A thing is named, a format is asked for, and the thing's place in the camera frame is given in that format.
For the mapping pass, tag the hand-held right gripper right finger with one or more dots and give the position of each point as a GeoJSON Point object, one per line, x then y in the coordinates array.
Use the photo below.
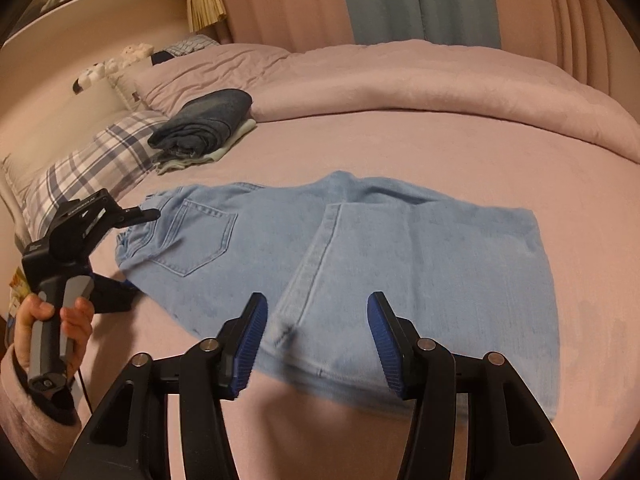
{"type": "Point", "coordinates": [387, 345]}

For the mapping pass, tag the dark blue cushion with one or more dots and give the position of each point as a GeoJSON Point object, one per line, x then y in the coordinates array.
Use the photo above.
{"type": "Point", "coordinates": [161, 57]}

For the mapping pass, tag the small checked pillow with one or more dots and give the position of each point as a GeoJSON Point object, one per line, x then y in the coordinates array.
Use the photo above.
{"type": "Point", "coordinates": [192, 46]}

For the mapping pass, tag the teal curtain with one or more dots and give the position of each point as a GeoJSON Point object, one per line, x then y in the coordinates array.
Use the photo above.
{"type": "Point", "coordinates": [415, 0]}

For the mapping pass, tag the person's left hand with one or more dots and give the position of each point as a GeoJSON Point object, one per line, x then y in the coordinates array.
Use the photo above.
{"type": "Point", "coordinates": [77, 327]}

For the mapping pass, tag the colourful packet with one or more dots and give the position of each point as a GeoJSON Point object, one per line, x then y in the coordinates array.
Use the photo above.
{"type": "Point", "coordinates": [20, 285]}

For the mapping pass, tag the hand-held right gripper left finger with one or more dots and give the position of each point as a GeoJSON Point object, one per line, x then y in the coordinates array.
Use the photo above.
{"type": "Point", "coordinates": [245, 345]}

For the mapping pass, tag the pink duvet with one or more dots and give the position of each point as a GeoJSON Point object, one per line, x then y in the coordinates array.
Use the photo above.
{"type": "Point", "coordinates": [425, 90]}

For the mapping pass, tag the plaid pillow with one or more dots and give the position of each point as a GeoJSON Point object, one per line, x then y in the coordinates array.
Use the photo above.
{"type": "Point", "coordinates": [90, 170]}

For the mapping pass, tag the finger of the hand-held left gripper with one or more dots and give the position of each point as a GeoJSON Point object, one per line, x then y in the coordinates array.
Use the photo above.
{"type": "Point", "coordinates": [112, 297]}
{"type": "Point", "coordinates": [142, 216]}

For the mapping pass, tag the light blue denim pants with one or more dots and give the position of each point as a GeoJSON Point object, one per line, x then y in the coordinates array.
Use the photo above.
{"type": "Point", "coordinates": [425, 260]}

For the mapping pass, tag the yellow fringed hanging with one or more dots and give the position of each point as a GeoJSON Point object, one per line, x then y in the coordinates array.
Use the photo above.
{"type": "Point", "coordinates": [205, 5]}

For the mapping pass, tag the pink curtain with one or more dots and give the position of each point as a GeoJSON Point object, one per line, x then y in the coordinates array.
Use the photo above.
{"type": "Point", "coordinates": [540, 15]}
{"type": "Point", "coordinates": [280, 0]}

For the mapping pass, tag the folded dark denim jeans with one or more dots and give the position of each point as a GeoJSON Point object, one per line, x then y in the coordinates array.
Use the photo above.
{"type": "Point", "coordinates": [205, 120]}

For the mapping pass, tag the black and white plush toy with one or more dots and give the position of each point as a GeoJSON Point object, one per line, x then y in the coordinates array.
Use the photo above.
{"type": "Point", "coordinates": [95, 77]}

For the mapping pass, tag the folded pale green garment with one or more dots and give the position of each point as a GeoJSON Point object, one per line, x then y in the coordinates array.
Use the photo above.
{"type": "Point", "coordinates": [220, 152]}

